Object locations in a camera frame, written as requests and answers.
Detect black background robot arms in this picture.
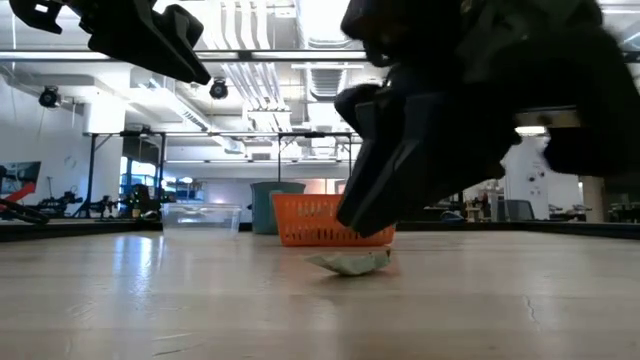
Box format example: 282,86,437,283
29,189,126,220

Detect red and black machine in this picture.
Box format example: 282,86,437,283
0,160,50,225

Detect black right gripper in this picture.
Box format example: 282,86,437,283
333,0,640,239

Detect silver ceiling duct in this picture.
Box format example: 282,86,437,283
294,0,369,101

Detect white wide column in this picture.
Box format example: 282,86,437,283
501,134,584,221

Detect black hanging camera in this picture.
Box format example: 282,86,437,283
208,77,230,101
38,85,60,110

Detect grey office chair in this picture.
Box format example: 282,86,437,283
499,198,536,222

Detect orange plastic basket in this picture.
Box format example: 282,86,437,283
271,193,397,248

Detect black metal table frame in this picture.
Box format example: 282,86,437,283
0,217,640,245

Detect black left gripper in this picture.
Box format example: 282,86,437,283
8,0,212,85

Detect green banknote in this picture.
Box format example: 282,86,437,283
304,248,393,277

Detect black background rig frame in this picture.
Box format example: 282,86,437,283
82,129,169,220

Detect clear plastic container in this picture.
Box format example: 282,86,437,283
159,202,244,236

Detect teal ceramic mug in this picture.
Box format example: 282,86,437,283
249,180,307,236

